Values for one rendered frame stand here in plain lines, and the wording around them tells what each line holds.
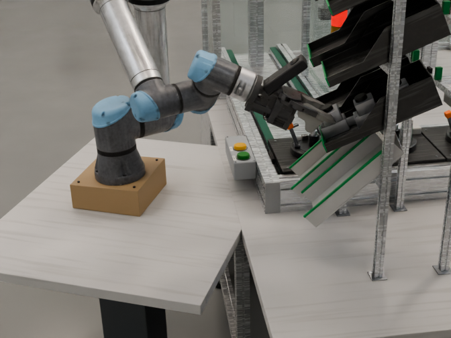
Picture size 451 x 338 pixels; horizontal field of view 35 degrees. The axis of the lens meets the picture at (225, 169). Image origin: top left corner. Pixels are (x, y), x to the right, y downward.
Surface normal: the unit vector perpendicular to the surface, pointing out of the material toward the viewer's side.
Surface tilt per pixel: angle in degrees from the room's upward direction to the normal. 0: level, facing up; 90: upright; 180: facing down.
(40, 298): 0
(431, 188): 90
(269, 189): 90
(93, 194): 90
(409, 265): 0
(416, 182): 90
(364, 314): 0
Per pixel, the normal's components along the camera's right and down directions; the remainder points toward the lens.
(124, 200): -0.29, 0.42
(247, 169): 0.12, 0.43
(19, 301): -0.03, -0.90
